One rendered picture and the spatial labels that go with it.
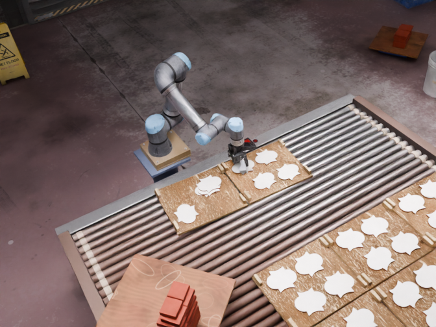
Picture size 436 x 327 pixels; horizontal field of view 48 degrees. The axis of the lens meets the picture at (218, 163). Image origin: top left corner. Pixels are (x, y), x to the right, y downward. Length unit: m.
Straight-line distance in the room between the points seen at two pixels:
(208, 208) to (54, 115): 2.85
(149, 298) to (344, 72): 3.69
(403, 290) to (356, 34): 4.08
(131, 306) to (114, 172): 2.24
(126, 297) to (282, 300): 0.70
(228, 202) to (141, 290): 0.71
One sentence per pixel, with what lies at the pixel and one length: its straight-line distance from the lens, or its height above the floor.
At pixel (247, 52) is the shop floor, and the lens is 5.64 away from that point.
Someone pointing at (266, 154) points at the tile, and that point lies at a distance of 2.91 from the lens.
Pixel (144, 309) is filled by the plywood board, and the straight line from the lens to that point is 2.22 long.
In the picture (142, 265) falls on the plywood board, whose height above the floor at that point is 1.04.
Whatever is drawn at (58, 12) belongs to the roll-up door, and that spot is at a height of 0.04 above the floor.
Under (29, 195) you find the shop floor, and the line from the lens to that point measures 4.40.
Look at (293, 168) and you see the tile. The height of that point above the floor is 0.94.
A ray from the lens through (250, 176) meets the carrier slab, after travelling 2.79.
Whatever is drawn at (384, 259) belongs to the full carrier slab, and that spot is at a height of 0.95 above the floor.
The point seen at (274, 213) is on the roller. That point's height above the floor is 0.92.
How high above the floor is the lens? 2.93
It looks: 44 degrees down
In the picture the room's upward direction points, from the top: 5 degrees counter-clockwise
